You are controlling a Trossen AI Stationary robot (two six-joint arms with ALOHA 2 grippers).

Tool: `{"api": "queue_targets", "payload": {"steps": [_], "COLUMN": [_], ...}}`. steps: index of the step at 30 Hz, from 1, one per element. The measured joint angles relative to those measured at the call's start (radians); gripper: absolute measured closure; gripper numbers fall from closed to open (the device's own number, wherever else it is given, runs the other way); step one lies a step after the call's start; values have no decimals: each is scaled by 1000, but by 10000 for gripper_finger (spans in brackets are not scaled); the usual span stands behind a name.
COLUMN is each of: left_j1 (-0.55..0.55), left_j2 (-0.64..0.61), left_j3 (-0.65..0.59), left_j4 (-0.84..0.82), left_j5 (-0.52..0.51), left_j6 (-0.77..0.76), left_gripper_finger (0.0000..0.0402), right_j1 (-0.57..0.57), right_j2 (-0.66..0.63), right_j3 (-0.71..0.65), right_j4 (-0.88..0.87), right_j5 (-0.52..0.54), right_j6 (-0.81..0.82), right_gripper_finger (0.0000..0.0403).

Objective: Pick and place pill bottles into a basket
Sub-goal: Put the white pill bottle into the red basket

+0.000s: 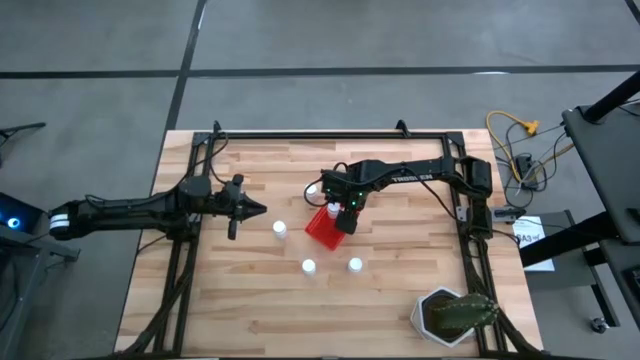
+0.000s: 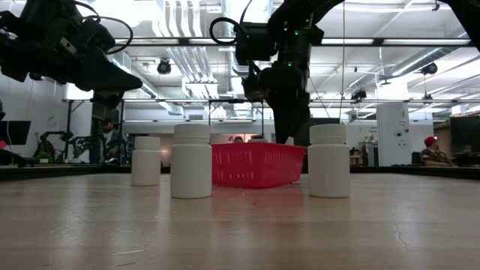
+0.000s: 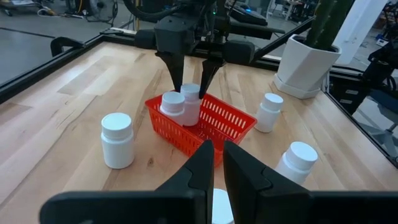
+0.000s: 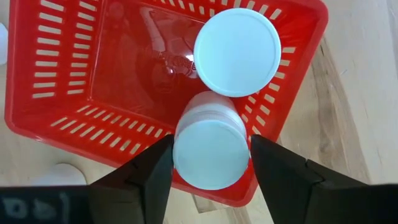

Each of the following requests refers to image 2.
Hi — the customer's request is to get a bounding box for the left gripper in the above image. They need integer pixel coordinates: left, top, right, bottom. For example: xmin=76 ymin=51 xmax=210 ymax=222
xmin=0 ymin=10 xmax=143 ymax=110

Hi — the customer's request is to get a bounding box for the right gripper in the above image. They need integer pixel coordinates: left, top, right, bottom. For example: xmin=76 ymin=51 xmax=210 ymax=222
xmin=241 ymin=61 xmax=312 ymax=145

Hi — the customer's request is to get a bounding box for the red plastic basket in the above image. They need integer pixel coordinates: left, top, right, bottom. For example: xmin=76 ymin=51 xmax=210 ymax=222
xmin=211 ymin=141 xmax=307 ymax=190

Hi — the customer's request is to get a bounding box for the black monitor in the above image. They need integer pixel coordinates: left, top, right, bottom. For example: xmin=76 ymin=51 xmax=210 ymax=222
xmin=0 ymin=120 xmax=32 ymax=146
xmin=449 ymin=115 xmax=480 ymax=155
xmin=292 ymin=118 xmax=341 ymax=148

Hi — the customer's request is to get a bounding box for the long ceiling light bar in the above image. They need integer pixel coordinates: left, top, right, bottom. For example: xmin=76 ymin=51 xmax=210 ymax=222
xmin=112 ymin=36 xmax=473 ymax=47

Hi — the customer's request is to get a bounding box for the white square column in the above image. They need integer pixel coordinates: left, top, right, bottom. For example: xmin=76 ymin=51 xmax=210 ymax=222
xmin=376 ymin=101 xmax=413 ymax=167

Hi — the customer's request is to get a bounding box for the distant black station frame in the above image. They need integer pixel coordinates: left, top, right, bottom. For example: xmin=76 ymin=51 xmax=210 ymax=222
xmin=208 ymin=98 xmax=266 ymax=143
xmin=61 ymin=97 xmax=125 ymax=163

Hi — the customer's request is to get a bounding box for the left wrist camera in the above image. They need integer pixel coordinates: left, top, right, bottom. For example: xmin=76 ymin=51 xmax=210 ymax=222
xmin=76 ymin=16 xmax=116 ymax=57

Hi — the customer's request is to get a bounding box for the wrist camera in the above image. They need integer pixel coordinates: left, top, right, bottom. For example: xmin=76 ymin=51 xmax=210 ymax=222
xmin=76 ymin=16 xmax=116 ymax=57
xmin=234 ymin=22 xmax=278 ymax=63

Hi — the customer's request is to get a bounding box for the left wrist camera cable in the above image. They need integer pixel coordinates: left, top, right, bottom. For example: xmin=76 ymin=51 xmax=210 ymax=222
xmin=73 ymin=0 xmax=135 ymax=56

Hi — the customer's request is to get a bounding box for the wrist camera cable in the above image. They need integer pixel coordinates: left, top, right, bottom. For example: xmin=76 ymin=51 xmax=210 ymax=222
xmin=208 ymin=0 xmax=256 ymax=46
xmin=73 ymin=0 xmax=135 ymax=56

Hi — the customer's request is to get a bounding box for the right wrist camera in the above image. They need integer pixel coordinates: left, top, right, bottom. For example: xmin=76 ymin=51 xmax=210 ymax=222
xmin=234 ymin=22 xmax=278 ymax=63

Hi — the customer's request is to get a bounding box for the black metal table frame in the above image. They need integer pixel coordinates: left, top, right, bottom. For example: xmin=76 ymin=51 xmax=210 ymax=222
xmin=0 ymin=163 xmax=480 ymax=183

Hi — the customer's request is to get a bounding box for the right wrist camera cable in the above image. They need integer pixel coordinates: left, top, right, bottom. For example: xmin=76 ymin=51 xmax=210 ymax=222
xmin=208 ymin=0 xmax=256 ymax=46

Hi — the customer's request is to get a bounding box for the silver ventilation duct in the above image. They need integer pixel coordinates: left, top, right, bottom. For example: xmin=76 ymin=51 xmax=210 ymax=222
xmin=220 ymin=0 xmax=277 ymax=119

